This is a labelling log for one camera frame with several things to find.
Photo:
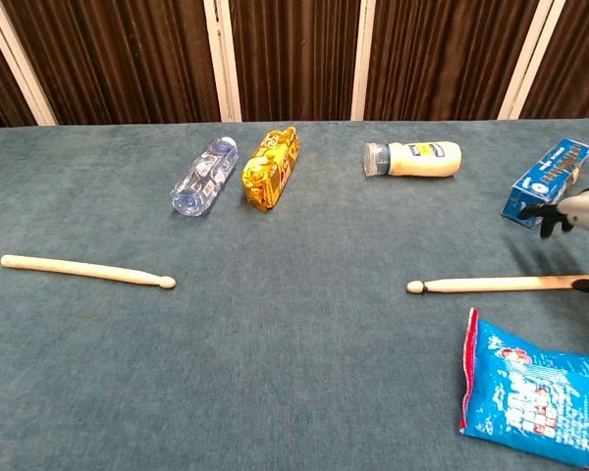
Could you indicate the blue snack bag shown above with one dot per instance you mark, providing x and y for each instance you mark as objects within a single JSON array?
[{"x": 530, "y": 392}]

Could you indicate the plain wooden drumstick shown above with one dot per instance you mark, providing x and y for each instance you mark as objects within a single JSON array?
[{"x": 88, "y": 270}]

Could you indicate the teal table cloth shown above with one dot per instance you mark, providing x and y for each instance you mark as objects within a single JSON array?
[{"x": 294, "y": 319}]

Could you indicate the yellow foil snack pack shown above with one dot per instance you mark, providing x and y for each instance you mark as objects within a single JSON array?
[{"x": 267, "y": 172}]

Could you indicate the white mayonnaise squeeze bottle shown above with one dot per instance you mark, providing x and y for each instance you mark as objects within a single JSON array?
[{"x": 422, "y": 162}]

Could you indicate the white screen frame post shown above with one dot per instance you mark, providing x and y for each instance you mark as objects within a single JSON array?
[
  {"x": 230, "y": 73},
  {"x": 32, "y": 86},
  {"x": 358, "y": 73},
  {"x": 522, "y": 73}
]

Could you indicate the clear plastic water bottle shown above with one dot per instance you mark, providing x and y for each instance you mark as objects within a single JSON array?
[{"x": 203, "y": 176}]

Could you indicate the blue cookie box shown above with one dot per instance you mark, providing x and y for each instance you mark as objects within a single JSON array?
[{"x": 535, "y": 181}]

